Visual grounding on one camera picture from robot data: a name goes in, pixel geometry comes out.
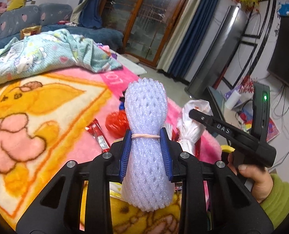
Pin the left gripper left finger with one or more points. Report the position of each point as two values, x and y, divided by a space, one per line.
125 153

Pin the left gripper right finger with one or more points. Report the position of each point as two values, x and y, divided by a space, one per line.
166 154

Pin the white plastic bag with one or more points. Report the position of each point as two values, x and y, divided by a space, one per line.
189 130

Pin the white foam fruit net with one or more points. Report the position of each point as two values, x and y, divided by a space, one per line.
146 185

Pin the red plastic bag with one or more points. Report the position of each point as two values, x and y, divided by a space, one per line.
117 123

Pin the red snack wrapper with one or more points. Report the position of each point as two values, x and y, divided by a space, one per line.
95 130

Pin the green sleeve forearm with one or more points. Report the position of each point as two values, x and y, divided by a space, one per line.
276 205

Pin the yellow rim trash bin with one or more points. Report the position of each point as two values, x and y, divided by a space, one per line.
227 149

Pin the right hand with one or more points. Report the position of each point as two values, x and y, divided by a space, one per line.
263 182

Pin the tv cabinet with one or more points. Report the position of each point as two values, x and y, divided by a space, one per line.
217 104

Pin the white paper roll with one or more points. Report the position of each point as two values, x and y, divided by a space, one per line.
232 100

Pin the blue curtain right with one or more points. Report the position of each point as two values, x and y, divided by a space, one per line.
187 37

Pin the blue curtain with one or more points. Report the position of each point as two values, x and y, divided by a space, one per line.
87 15
187 37

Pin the black television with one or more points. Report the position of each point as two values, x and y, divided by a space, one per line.
279 63

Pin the pink cartoon blanket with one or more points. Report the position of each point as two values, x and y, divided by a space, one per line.
42 126

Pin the silver tower air conditioner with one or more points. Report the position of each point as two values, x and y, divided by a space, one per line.
219 53

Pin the wooden glass sliding door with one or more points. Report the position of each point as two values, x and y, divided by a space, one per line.
146 25

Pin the light blue patterned quilt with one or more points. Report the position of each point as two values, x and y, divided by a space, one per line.
52 50

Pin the blue curtain left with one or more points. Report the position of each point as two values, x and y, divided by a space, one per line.
87 15

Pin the grey blue sofa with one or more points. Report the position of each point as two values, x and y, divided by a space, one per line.
47 16

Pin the yellow pillow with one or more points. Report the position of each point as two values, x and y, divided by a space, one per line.
16 4

